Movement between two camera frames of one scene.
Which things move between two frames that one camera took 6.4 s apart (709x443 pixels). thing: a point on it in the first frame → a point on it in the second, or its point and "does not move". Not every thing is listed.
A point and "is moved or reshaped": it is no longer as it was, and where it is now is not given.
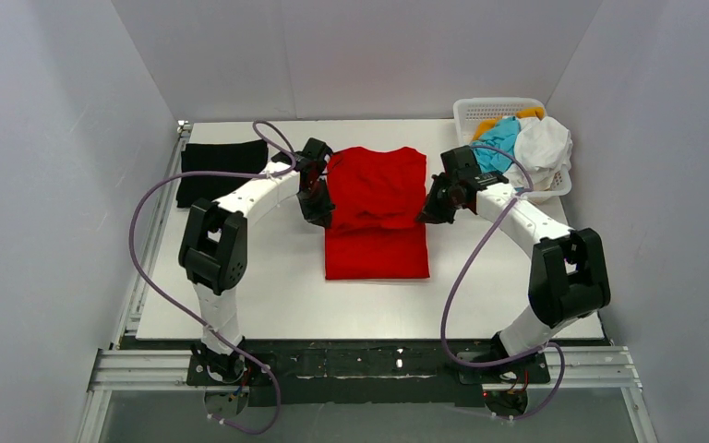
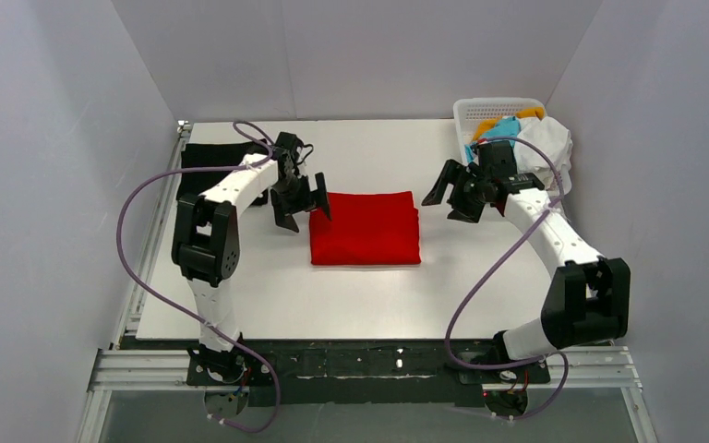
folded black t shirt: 248,156 does not move
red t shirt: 378,197 is moved or reshaped
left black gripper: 312,192 → 296,199
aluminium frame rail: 570,367 does not move
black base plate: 362,373 does not move
